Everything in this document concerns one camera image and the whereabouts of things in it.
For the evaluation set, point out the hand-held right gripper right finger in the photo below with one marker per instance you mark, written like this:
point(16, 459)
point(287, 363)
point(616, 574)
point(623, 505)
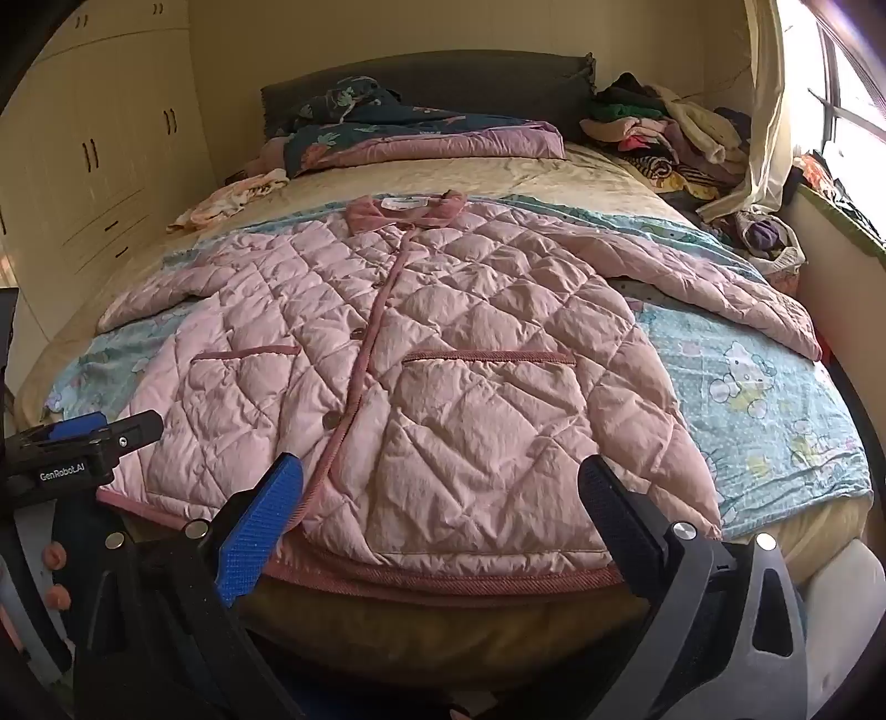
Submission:
point(623, 526)

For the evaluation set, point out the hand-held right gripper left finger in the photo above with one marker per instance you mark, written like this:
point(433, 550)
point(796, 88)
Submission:
point(259, 526)

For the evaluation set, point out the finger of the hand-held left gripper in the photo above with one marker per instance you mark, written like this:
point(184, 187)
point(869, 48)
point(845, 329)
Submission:
point(7, 346)
point(104, 443)

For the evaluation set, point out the pink quilted jacket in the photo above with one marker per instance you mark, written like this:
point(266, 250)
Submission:
point(450, 360)

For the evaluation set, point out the plastic bag with clothes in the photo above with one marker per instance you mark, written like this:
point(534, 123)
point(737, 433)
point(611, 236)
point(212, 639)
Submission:
point(768, 239)

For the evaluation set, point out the pile of mixed clothes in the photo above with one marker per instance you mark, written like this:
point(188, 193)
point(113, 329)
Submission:
point(657, 138)

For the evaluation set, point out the dark clothes on sill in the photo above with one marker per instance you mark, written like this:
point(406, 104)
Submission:
point(837, 197)

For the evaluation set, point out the person's left hand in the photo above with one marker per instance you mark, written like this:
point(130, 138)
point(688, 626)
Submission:
point(54, 556)

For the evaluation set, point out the light blue cartoon printed blanket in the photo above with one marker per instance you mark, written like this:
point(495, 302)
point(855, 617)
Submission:
point(747, 388)

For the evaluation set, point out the cream built-in wardrobe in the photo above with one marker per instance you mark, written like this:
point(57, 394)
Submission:
point(90, 159)

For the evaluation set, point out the white rounded object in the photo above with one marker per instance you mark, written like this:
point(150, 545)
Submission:
point(834, 609)

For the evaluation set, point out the cream floral cloth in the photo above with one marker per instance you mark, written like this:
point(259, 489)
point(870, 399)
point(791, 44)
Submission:
point(221, 201)

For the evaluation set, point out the bed with beige sheet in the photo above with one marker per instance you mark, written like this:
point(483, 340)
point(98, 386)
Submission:
point(602, 166)

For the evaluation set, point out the cream curtain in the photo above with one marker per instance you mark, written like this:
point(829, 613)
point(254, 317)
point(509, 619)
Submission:
point(765, 138)

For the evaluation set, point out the folded dark floral quilt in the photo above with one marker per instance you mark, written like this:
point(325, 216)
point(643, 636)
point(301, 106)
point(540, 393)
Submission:
point(415, 142)

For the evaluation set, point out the grey padded headboard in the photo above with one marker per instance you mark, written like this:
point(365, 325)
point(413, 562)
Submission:
point(450, 79)

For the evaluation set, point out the window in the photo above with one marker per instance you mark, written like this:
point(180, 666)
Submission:
point(841, 76)

